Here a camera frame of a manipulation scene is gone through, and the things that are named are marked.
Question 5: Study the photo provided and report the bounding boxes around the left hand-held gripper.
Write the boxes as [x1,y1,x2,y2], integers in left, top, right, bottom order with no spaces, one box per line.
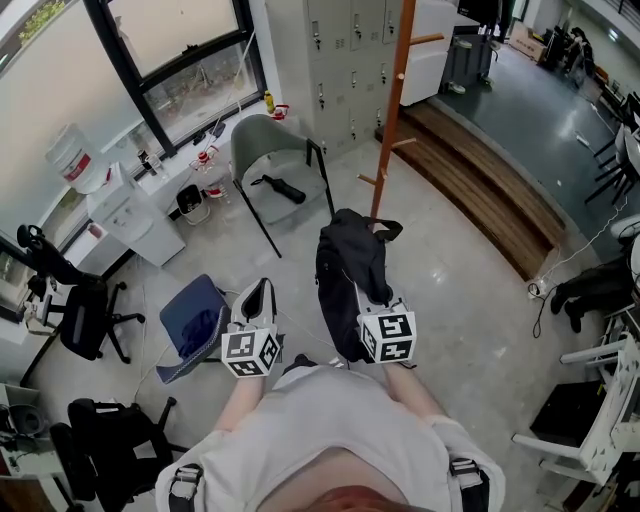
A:
[221,278,287,380]

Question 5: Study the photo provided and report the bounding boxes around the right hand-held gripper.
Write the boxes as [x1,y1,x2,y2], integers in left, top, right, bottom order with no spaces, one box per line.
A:
[352,282,419,365]

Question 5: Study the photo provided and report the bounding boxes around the brown wooden coat rack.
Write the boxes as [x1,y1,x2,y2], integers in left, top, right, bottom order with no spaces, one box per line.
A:
[357,0,446,234]

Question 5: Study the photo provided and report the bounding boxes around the person's right forearm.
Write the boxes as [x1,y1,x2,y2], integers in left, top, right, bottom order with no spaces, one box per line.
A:
[382,360,449,424]

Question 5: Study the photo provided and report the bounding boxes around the person's left forearm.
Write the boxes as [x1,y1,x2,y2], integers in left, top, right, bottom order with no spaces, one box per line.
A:
[213,373,274,432]

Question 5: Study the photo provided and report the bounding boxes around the blue fabric chair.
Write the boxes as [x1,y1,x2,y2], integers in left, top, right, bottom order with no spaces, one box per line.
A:
[155,273,234,385]

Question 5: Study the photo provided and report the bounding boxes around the person's black shoe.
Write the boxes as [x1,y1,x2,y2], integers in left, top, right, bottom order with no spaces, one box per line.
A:
[282,353,321,376]

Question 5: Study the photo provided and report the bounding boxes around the person's white t-shirt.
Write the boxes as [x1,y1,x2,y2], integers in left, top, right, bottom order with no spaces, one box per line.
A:
[154,363,507,512]

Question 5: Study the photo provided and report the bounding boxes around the black folded umbrella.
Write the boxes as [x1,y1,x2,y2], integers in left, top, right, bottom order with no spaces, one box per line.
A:
[249,173,307,205]

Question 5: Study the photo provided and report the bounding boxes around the white water dispenser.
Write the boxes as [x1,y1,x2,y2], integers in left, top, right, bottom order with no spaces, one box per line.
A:
[85,162,187,269]

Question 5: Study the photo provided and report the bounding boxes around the grey chair with black legs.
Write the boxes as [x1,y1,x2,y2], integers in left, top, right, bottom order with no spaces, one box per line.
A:
[229,113,337,260]

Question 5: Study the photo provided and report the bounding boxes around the person's face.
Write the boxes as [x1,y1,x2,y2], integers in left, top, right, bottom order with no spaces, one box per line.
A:
[319,483,411,512]

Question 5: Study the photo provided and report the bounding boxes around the black office chair with headrest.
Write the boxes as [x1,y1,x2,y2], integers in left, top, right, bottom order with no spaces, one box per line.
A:
[16,224,147,365]

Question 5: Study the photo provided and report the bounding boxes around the wooden steps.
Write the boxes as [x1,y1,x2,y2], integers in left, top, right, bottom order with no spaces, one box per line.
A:
[373,102,567,282]

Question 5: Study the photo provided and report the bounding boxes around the black box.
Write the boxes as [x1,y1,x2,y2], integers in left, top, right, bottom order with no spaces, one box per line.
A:
[529,381,609,449]

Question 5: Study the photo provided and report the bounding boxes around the clear water jug red label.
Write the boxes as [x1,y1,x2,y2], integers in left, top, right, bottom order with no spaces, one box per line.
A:
[44,123,112,195]

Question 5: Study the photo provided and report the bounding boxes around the grey metal lockers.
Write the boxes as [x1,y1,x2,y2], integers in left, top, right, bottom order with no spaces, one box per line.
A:
[264,0,407,157]

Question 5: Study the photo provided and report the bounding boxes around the white cabinet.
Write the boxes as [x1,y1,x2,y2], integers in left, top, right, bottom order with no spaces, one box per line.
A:
[399,0,481,107]

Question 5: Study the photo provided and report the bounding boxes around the white shelf unit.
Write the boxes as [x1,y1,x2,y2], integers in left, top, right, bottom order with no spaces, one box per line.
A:
[0,382,71,512]

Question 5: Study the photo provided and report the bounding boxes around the dark grey cabinet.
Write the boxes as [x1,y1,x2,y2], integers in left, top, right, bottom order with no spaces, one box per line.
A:
[442,34,497,95]

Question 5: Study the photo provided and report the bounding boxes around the cardboard box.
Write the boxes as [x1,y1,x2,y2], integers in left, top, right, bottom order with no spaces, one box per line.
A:
[509,24,549,64]

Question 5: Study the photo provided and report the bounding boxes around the grey black harness strap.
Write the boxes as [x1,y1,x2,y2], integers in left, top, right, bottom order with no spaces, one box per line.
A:
[167,462,205,512]
[447,457,492,512]

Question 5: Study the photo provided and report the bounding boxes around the white metal frame table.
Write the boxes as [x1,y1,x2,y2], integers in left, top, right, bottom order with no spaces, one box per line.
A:
[512,299,640,486]

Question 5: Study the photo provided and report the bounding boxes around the black window frame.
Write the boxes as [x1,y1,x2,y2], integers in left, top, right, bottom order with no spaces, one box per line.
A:
[82,0,269,160]

